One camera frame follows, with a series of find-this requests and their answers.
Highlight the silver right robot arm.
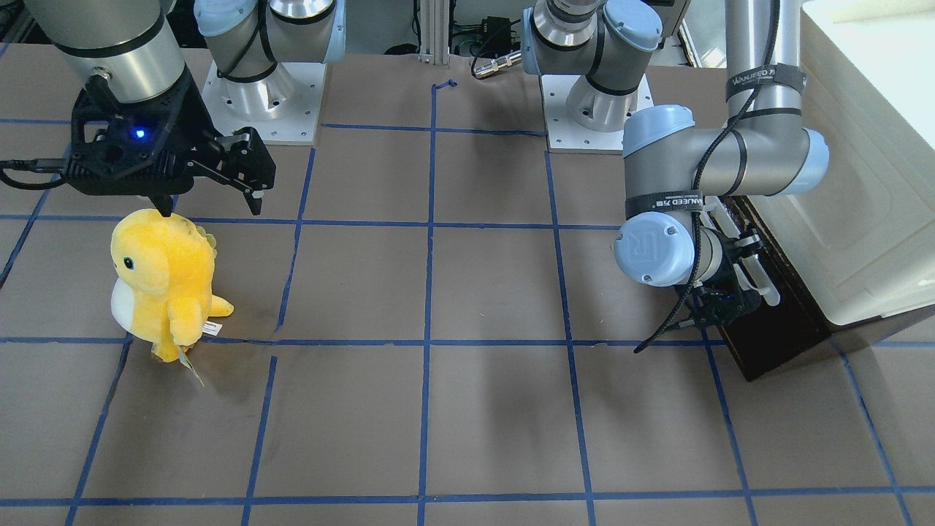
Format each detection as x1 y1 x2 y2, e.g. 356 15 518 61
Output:
9 1 346 216

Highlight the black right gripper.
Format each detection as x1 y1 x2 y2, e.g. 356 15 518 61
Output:
61 67 276 218

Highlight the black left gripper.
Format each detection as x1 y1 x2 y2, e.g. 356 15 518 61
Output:
687 226 763 329

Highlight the white drawer handle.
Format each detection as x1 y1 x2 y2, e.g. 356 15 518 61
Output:
704 196 781 307

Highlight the yellow plush dinosaur toy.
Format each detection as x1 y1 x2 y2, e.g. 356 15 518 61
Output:
110 207 234 367

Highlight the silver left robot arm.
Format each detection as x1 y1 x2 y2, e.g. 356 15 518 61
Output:
521 1 829 333

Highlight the brown paper table cover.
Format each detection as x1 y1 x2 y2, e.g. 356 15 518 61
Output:
1 56 933 525

